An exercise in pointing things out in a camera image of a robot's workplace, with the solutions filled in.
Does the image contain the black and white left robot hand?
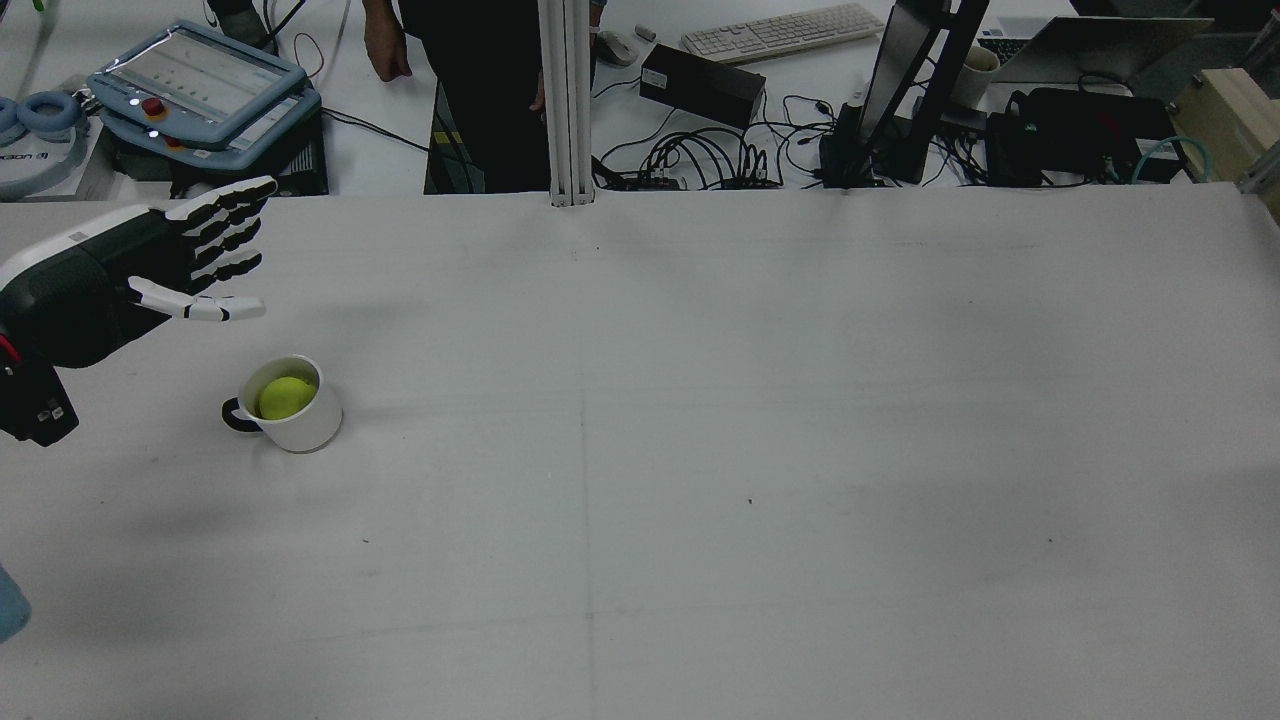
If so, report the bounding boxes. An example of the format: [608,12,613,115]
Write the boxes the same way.
[0,176,278,369]

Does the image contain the yellow tennis ball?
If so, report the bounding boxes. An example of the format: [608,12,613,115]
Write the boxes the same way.
[257,376,318,421]

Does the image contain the white paper cup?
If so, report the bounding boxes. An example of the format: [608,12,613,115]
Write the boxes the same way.
[950,46,1002,108]

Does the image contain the white device with blue trim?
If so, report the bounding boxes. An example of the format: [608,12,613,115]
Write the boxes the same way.
[0,128,93,203]

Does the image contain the blue headphones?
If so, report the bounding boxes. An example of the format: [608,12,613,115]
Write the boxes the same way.
[0,91,83,138]

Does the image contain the black controller box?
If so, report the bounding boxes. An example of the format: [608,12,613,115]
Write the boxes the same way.
[108,112,330,198]

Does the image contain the blue teach pendant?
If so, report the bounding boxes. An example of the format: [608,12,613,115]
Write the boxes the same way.
[86,19,323,172]

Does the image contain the person in dark clothes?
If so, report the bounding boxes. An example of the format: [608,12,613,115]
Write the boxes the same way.
[362,0,613,195]

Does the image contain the black rectangular box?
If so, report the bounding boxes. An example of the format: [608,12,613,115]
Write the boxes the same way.
[639,44,767,129]

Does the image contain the white keyboard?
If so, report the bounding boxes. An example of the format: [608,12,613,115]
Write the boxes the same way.
[680,3,887,66]

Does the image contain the black monitor stand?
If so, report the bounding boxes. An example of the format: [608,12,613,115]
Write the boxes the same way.
[819,0,991,188]

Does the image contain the silver laptop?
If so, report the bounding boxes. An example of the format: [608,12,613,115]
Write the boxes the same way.
[979,15,1215,86]

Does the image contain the wooden box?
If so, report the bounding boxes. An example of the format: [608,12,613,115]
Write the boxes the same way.
[1170,68,1280,221]

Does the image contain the white mug with black handle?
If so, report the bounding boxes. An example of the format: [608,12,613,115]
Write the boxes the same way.
[221,355,343,454]

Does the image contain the aluminium frame post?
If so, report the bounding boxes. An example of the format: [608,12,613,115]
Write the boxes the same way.
[538,0,598,208]

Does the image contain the black cable bundle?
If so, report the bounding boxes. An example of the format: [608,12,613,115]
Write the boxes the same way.
[592,94,837,192]

